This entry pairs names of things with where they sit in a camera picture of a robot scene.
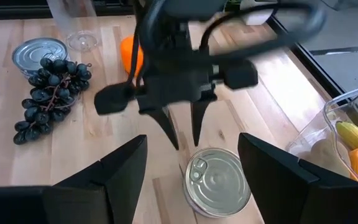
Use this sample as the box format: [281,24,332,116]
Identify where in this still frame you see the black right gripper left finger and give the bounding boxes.
[0,134,149,224]

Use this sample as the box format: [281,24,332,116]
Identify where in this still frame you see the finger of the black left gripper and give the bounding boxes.
[190,100,213,146]
[147,107,180,150]

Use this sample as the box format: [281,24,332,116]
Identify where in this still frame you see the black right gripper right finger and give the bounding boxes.
[237,132,358,224]

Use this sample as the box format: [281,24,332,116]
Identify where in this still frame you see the silver tin can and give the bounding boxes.
[183,147,252,218]
[12,37,70,78]

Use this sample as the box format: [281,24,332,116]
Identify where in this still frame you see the yellow toy banana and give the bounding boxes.
[336,120,358,152]

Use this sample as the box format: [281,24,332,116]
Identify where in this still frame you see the clear plastic bin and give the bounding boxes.
[286,84,358,187]

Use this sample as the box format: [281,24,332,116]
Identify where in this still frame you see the orange round container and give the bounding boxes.
[119,35,145,78]

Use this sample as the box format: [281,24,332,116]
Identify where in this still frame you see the black toy grapes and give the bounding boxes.
[12,57,93,146]

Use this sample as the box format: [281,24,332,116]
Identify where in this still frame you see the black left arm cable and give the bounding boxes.
[129,0,328,85]

